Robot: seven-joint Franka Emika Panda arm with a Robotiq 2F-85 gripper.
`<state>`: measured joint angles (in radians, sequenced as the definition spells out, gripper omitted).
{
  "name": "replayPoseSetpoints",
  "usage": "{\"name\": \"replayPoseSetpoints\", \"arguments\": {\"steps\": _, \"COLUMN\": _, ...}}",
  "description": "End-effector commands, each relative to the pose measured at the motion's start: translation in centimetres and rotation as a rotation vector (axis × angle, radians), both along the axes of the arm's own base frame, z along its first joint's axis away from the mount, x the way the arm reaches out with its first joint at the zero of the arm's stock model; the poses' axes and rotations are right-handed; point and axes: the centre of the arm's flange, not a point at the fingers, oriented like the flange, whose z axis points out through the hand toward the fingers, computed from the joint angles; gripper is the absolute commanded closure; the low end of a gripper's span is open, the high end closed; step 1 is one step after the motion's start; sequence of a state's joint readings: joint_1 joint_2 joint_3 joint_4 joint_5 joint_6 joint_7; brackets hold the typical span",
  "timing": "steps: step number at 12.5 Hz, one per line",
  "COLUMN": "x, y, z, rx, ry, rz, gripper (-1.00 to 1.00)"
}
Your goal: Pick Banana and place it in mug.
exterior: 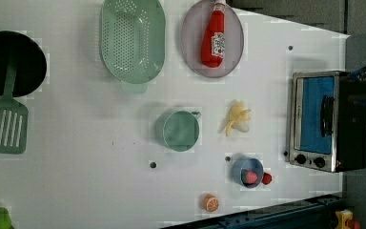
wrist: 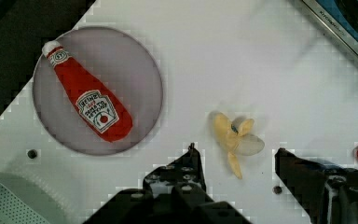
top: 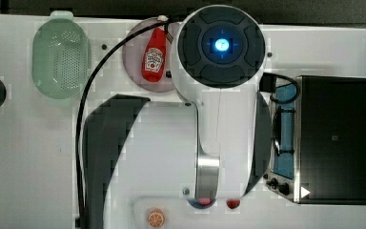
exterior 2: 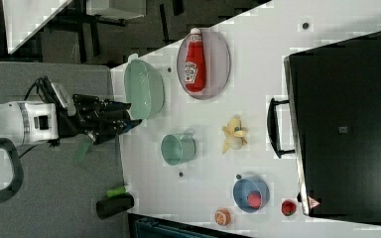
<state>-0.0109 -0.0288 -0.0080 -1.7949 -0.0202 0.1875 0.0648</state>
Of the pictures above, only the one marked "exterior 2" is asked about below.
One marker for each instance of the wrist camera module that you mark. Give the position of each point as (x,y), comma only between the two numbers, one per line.
(64,98)

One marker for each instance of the red ketchup bottle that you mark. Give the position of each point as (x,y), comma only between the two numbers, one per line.
(195,68)

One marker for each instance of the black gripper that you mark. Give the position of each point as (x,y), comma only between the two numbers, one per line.
(89,120)

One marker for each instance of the black toaster oven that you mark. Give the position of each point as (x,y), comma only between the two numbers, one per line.
(334,96)

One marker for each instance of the red strawberry in bowl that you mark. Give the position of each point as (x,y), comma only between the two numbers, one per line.
(254,200)

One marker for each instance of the green plastic colander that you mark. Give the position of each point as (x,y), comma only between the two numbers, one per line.
(144,88)

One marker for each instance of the blue bowl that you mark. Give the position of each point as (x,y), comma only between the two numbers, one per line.
(244,186)

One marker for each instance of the red strawberry on table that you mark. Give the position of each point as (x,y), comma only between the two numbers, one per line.
(288,207)

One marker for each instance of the orange half slice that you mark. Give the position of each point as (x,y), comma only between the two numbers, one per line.
(222,216)

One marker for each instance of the grey round plate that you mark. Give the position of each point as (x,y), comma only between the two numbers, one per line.
(217,61)

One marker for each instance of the green metal mug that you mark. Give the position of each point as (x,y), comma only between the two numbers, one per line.
(178,149)

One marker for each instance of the peeled yellow toy banana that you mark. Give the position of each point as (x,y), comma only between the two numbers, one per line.
(234,135)

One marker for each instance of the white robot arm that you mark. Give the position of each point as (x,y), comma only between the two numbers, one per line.
(36,122)

